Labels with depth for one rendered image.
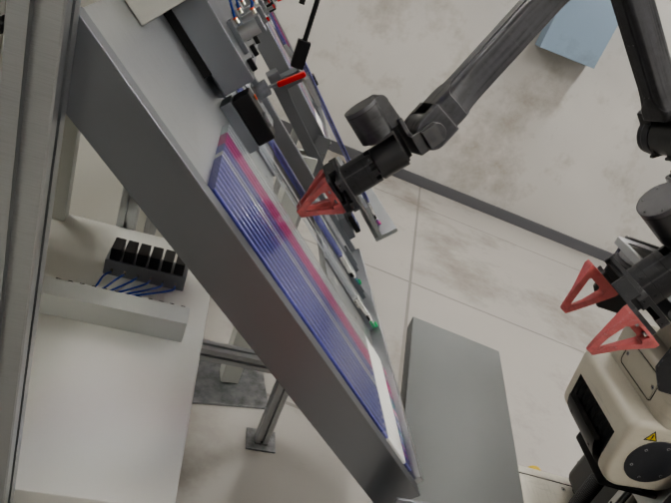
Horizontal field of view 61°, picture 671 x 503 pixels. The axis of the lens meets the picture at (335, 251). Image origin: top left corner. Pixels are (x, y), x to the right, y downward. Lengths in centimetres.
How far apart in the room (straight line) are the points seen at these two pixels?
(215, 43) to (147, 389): 55
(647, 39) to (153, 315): 99
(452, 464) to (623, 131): 373
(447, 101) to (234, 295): 51
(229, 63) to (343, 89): 360
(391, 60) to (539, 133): 120
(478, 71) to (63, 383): 82
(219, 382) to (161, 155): 145
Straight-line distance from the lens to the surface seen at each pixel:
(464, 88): 98
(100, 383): 99
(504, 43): 101
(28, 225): 56
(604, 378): 126
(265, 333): 64
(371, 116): 91
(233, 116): 84
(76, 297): 108
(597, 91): 451
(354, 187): 94
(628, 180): 473
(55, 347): 104
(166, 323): 107
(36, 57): 50
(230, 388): 193
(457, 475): 112
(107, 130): 55
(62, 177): 133
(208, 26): 84
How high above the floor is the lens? 131
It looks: 26 degrees down
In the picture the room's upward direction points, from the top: 22 degrees clockwise
